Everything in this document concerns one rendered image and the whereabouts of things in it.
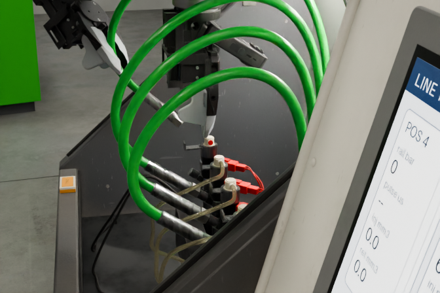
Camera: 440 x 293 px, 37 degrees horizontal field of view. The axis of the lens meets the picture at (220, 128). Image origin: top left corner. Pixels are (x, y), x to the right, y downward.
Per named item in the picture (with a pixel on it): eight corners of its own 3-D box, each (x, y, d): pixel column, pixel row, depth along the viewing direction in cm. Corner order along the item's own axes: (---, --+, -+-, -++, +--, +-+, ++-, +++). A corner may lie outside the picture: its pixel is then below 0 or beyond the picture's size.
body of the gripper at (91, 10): (84, 51, 121) (50, 0, 122) (116, 23, 117) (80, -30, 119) (59, 52, 114) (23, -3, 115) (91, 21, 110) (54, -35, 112)
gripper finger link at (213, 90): (201, 108, 106) (201, 57, 103) (212, 108, 106) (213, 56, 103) (207, 119, 101) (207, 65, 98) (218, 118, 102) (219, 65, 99)
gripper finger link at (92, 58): (103, 89, 114) (78, 46, 116) (126, 69, 112) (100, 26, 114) (91, 89, 111) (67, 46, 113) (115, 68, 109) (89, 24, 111)
